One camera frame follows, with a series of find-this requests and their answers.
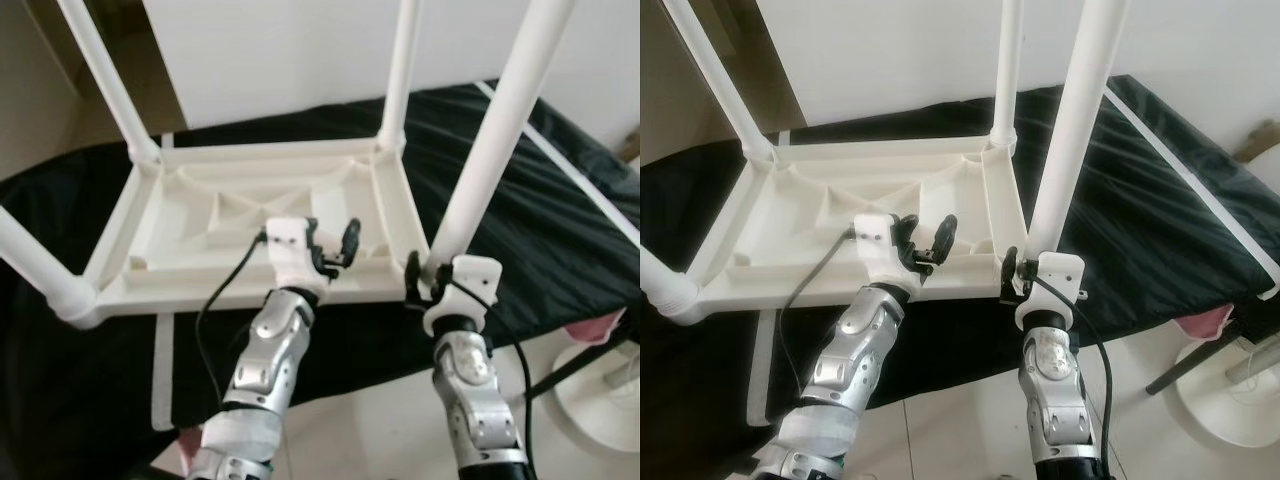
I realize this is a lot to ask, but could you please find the white plastic children table top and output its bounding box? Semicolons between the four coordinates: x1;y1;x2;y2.
55;138;433;331
665;135;1031;326

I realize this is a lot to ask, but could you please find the black table cloth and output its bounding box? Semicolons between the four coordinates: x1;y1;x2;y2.
0;80;641;480
640;75;1280;461

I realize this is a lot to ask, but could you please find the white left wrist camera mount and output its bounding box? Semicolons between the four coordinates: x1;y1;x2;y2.
852;213;916;291
262;218;326;296

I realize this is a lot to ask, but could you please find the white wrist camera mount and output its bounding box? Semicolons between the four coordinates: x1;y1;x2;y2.
423;255;503;336
1015;250;1086;331
852;213;916;291
262;218;326;296

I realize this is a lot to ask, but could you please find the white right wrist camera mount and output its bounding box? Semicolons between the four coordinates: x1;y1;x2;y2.
1015;250;1086;331
423;255;503;336

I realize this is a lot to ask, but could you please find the black metal table frame leg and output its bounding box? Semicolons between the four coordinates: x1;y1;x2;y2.
1145;335;1241;396
520;340;611;401

